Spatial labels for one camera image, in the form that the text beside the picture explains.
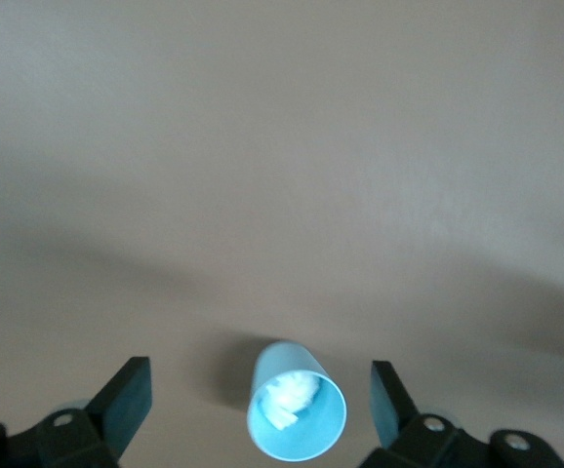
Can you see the blue cup holding white tissue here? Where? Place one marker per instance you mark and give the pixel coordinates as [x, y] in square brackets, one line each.
[306, 443]

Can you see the crumpled white tissue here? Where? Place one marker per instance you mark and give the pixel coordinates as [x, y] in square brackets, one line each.
[292, 395]

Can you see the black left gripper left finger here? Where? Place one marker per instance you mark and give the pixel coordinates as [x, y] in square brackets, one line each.
[116, 409]

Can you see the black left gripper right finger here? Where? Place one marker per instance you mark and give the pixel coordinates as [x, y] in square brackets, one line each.
[399, 419]

